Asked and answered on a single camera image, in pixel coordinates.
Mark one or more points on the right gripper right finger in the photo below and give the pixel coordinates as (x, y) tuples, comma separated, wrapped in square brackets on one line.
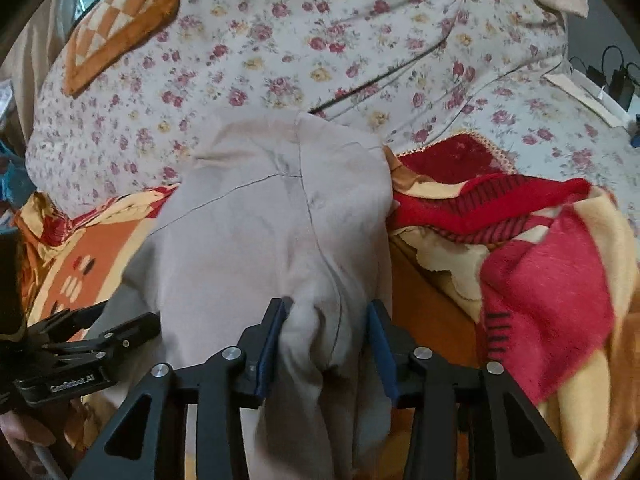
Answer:
[(507, 436)]

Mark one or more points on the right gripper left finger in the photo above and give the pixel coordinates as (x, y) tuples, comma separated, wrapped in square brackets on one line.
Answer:
[(146, 438)]

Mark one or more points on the beige jacket with striped cuffs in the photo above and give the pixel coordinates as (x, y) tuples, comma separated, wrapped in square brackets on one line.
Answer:
[(276, 204)]

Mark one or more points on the orange red polka dot blanket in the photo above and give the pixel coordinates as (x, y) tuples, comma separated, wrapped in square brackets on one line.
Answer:
[(539, 275)]

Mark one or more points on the cluttered bedside items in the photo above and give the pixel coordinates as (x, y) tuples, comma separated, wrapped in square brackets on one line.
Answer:
[(16, 187)]

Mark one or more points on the beige curtain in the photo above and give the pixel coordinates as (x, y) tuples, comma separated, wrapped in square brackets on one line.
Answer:
[(30, 59)]

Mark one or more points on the floral quilt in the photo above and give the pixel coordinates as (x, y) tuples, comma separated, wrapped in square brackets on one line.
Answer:
[(410, 71)]

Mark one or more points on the orange checkered pillow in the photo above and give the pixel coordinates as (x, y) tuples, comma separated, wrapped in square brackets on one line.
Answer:
[(108, 31)]

